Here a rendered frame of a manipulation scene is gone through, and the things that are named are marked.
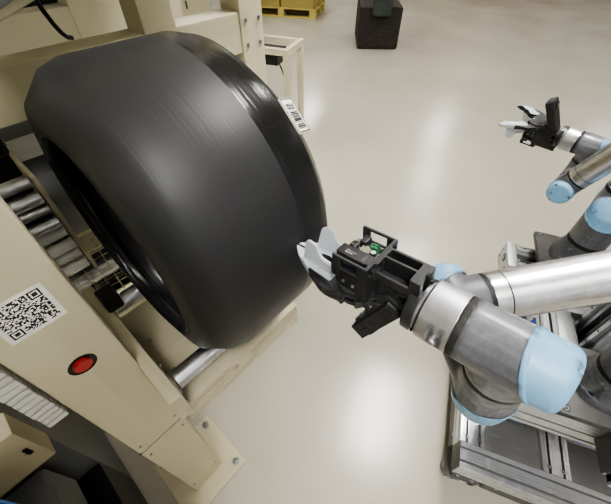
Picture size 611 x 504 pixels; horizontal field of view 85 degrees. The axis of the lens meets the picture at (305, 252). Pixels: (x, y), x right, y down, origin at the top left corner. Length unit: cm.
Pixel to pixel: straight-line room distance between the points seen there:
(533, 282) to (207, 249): 45
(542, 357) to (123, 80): 55
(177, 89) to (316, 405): 146
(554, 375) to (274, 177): 38
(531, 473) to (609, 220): 91
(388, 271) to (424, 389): 142
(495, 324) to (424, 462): 136
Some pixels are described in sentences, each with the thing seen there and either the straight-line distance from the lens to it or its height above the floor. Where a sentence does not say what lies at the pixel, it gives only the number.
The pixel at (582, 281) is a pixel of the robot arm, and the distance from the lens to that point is 60.
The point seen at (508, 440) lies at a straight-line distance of 164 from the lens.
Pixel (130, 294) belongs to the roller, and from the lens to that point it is 96.
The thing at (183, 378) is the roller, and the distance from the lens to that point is 80.
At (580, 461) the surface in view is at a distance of 175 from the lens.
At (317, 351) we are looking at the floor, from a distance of 180.
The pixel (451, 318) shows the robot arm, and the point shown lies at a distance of 39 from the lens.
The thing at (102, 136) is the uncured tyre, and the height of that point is 142.
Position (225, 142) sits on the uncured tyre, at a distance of 47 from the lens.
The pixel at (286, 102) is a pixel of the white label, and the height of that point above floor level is 140.
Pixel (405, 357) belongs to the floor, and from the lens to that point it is 186.
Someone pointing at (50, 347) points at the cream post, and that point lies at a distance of 66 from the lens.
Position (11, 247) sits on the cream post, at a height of 132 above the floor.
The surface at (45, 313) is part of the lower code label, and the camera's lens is 61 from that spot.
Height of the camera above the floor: 161
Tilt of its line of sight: 47 degrees down
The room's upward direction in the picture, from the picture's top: straight up
